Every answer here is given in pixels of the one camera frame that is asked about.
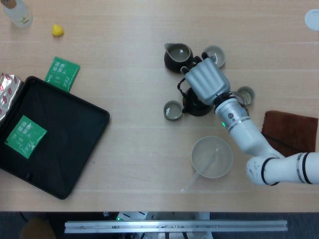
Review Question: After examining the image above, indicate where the small cup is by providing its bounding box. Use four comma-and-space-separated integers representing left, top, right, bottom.
201, 45, 226, 68

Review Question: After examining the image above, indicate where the small yellow lump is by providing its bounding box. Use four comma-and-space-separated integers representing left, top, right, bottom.
51, 24, 64, 37

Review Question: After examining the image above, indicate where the dark ceramic pitcher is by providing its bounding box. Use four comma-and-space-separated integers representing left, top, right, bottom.
163, 42, 200, 74

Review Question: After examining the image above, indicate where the black plastic tray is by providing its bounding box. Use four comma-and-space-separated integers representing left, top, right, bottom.
0, 76, 111, 200

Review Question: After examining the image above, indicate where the frosted glass bottle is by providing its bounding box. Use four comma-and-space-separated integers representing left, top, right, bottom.
2, 0, 34, 28

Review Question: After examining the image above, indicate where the large beige bowl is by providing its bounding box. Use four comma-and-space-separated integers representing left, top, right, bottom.
191, 135, 234, 179

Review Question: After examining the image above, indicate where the aluminium rail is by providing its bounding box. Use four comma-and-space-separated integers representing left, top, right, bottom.
64, 220, 289, 234

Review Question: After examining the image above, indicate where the green tea packet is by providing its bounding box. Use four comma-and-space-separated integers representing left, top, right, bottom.
44, 56, 81, 93
4, 115, 48, 159

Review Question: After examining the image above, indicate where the black teapot with loop handle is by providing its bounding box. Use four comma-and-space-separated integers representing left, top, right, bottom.
176, 77, 215, 117

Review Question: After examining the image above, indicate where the dark cylindrical teacup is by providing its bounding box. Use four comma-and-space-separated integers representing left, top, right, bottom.
163, 100, 183, 122
235, 86, 256, 105

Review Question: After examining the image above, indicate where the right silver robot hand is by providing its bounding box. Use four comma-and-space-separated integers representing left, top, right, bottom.
180, 52, 230, 104

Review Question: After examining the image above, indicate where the white round lid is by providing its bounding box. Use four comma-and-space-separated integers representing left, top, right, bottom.
304, 9, 319, 31

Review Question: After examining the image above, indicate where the silver foil bag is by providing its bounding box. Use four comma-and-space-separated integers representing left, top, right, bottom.
0, 72, 25, 123

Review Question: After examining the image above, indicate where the brown folded cloth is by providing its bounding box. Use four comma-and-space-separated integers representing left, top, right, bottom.
260, 110, 319, 158

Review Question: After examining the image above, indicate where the clear plastic stirrer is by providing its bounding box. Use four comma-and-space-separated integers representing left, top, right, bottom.
181, 148, 220, 192

